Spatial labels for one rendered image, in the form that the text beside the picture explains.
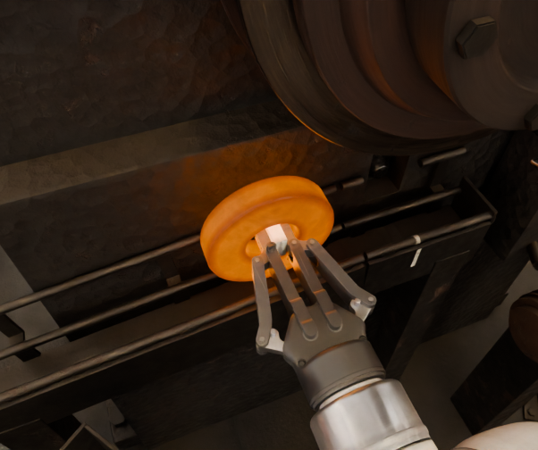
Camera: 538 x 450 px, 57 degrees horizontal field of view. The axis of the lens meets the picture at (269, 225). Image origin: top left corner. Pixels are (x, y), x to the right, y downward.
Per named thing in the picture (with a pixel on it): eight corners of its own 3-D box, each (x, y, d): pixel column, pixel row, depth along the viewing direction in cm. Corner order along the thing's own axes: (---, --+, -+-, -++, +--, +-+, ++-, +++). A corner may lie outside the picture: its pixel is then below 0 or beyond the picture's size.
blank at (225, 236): (184, 204, 50) (193, 229, 48) (323, 154, 52) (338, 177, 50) (212, 276, 63) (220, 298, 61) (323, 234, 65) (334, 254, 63)
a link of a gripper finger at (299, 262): (330, 329, 46) (344, 324, 46) (287, 236, 52) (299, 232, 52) (325, 345, 49) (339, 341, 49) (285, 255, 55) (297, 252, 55)
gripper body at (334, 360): (305, 425, 46) (269, 338, 51) (384, 392, 48) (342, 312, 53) (312, 402, 40) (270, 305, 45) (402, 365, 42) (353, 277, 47)
